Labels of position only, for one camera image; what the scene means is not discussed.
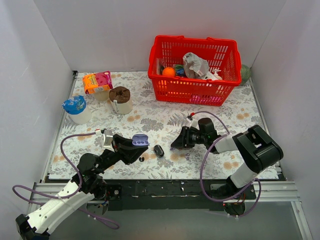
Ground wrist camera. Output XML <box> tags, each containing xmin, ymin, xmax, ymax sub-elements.
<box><xmin>95</xmin><ymin>128</ymin><xmax>114</xmax><ymax>152</ymax></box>
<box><xmin>186</xmin><ymin>112</ymin><xmax>198</xmax><ymax>128</ymax></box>

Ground green ball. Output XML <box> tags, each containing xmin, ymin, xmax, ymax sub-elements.
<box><xmin>240</xmin><ymin>64</ymin><xmax>251</xmax><ymax>86</ymax></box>

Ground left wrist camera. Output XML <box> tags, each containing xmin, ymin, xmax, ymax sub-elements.
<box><xmin>95</xmin><ymin>128</ymin><xmax>114</xmax><ymax>152</ymax></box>

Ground lavender earbud charging case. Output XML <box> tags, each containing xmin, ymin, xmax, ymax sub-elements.
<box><xmin>132</xmin><ymin>134</ymin><xmax>149</xmax><ymax>147</ymax></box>

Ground red plastic shopping basket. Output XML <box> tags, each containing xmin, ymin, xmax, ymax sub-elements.
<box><xmin>148</xmin><ymin>35</ymin><xmax>242</xmax><ymax>106</ymax></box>

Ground blue lidded white cup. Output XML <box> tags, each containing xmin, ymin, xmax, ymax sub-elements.
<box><xmin>61</xmin><ymin>95</ymin><xmax>92</xmax><ymax>125</ymax></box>

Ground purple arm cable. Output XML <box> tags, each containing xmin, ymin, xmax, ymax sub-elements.
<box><xmin>12</xmin><ymin>129</ymin><xmax>120</xmax><ymax>230</ymax></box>
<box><xmin>188</xmin><ymin>110</ymin><xmax>262</xmax><ymax>218</ymax></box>

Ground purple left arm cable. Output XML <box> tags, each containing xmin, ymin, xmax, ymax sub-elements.
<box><xmin>12</xmin><ymin>129</ymin><xmax>120</xmax><ymax>230</ymax></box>

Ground orange pink snack package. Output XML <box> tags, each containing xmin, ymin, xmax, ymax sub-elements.
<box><xmin>82</xmin><ymin>71</ymin><xmax>113</xmax><ymax>95</ymax></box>

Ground white pump bottle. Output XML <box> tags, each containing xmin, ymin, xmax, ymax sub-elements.
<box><xmin>200</xmin><ymin>69</ymin><xmax>223</xmax><ymax>81</ymax></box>

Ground blue green item in basket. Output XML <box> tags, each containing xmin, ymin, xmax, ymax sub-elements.
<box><xmin>174</xmin><ymin>64</ymin><xmax>186</xmax><ymax>77</ymax></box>

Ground clear plastic packet in basket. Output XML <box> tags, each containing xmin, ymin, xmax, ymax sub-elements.
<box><xmin>155</xmin><ymin>58</ymin><xmax>166</xmax><ymax>75</ymax></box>

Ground crumpled grey paper bag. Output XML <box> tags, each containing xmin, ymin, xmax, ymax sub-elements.
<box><xmin>182</xmin><ymin>52</ymin><xmax>209</xmax><ymax>79</ymax></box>

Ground brown topped paper roll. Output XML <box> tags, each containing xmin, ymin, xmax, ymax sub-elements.
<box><xmin>109</xmin><ymin>86</ymin><xmax>133</xmax><ymax>115</ymax></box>

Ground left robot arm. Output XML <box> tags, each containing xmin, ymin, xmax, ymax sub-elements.
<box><xmin>15</xmin><ymin>129</ymin><xmax>149</xmax><ymax>240</ymax></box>

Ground orange fruit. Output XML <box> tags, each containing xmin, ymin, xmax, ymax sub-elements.
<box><xmin>162</xmin><ymin>67</ymin><xmax>176</xmax><ymax>77</ymax></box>

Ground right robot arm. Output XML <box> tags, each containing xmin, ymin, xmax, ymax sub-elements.
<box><xmin>170</xmin><ymin>117</ymin><xmax>284</xmax><ymax>202</ymax></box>

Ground black earbud charging case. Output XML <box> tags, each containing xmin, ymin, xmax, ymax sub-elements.
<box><xmin>153</xmin><ymin>144</ymin><xmax>165</xmax><ymax>158</ymax></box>

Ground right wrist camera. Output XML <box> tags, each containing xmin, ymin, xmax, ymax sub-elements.
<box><xmin>186</xmin><ymin>112</ymin><xmax>198</xmax><ymax>128</ymax></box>

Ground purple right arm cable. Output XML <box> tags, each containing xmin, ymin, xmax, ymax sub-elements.
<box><xmin>188</xmin><ymin>110</ymin><xmax>262</xmax><ymax>218</ymax></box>

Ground beige cup under package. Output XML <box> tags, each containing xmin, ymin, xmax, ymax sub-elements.
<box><xmin>93</xmin><ymin>90</ymin><xmax>110</xmax><ymax>102</ymax></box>

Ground floral patterned table mat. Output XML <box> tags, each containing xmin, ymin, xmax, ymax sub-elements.
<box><xmin>48</xmin><ymin>71</ymin><xmax>264</xmax><ymax>180</ymax></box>

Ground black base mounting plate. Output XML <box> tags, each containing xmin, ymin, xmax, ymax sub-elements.
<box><xmin>94</xmin><ymin>178</ymin><xmax>256</xmax><ymax>212</ymax></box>

